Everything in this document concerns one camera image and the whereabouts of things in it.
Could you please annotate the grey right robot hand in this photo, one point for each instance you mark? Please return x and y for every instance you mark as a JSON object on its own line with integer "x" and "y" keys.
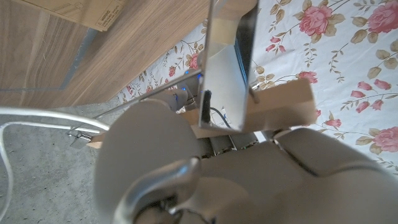
{"x": 177, "y": 99}

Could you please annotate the floral print backdrop cloth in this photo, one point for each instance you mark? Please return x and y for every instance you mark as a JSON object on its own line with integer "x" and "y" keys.
{"x": 326, "y": 46}

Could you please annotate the brown cardboard package box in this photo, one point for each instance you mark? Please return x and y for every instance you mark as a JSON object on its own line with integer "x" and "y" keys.
{"x": 84, "y": 11}

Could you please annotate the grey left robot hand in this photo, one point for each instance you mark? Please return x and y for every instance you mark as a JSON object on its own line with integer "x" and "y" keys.
{"x": 264, "y": 186}

